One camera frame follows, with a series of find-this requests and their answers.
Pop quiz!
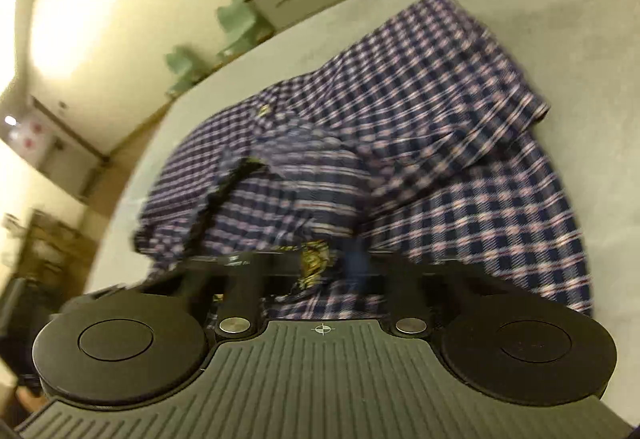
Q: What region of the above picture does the white wall box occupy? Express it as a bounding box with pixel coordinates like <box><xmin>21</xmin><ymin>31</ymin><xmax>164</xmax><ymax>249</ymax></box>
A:
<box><xmin>9</xmin><ymin>95</ymin><xmax>109</xmax><ymax>200</ymax></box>

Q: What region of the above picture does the large green stool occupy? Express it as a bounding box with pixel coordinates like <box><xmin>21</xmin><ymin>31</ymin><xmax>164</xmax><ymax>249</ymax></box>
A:
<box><xmin>215</xmin><ymin>0</ymin><xmax>274</xmax><ymax>58</ymax></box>

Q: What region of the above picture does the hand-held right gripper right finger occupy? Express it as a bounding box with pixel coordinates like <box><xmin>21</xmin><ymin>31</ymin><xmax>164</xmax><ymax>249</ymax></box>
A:
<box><xmin>344</xmin><ymin>250</ymin><xmax>507</xmax><ymax>336</ymax></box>

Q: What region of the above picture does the wooden shelf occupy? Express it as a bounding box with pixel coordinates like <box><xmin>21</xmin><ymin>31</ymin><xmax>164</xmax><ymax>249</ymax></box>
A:
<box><xmin>0</xmin><ymin>208</ymin><xmax>97</xmax><ymax>281</ymax></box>

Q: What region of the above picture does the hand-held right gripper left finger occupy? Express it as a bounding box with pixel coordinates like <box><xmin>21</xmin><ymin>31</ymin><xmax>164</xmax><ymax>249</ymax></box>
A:
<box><xmin>134</xmin><ymin>252</ymin><xmax>322</xmax><ymax>337</ymax></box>

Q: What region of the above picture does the navy plaid shirt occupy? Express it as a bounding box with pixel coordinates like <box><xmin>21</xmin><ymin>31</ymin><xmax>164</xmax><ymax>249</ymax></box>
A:
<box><xmin>131</xmin><ymin>0</ymin><xmax>596</xmax><ymax>323</ymax></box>

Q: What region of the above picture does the small green stool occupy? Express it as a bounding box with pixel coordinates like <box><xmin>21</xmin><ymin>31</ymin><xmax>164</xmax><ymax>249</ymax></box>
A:
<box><xmin>164</xmin><ymin>46</ymin><xmax>211</xmax><ymax>98</ymax></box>

